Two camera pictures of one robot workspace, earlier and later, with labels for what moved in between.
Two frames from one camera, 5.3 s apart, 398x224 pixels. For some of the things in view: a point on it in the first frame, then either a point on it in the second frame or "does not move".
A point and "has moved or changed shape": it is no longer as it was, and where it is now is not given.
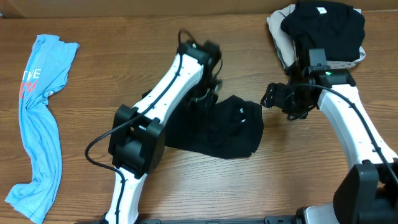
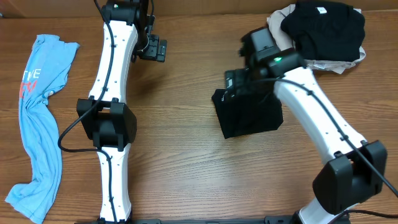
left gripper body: (198, 104) -> (151, 51)
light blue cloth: (45, 73) does not move
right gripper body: (294, 99) -> (247, 81)
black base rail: (274, 219) does not move
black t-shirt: (231, 130) has moved or changed shape
